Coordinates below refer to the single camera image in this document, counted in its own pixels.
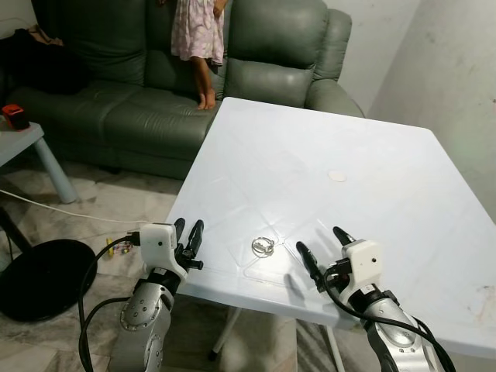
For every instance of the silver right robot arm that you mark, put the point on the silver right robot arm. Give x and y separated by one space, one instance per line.
395 333

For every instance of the small white round disc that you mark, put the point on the small white round disc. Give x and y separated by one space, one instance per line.
339 176

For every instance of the small yellow floor object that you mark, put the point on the small yellow floor object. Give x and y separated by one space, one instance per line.
116 248

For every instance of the white table leg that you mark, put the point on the white table leg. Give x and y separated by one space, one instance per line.
335 349
225 332

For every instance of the green leather sofa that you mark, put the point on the green leather sofa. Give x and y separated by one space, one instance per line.
124 116

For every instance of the black round stand base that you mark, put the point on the black round stand base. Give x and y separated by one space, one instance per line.
46 279

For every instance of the pale grey side table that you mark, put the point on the pale grey side table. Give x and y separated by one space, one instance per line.
19 139

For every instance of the child in pink dress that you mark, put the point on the child in pink dress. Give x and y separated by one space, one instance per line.
198 31

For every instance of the small red black box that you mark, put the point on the small red black box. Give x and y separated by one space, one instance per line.
14 116

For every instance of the dark clothes pile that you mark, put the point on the dark clothes pile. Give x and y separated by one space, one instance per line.
39 66

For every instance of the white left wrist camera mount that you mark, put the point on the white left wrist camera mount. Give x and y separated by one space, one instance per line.
159 244

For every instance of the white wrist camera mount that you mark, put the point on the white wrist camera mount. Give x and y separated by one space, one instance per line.
363 263
159 244

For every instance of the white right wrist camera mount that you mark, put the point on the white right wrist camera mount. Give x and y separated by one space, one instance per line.
363 263

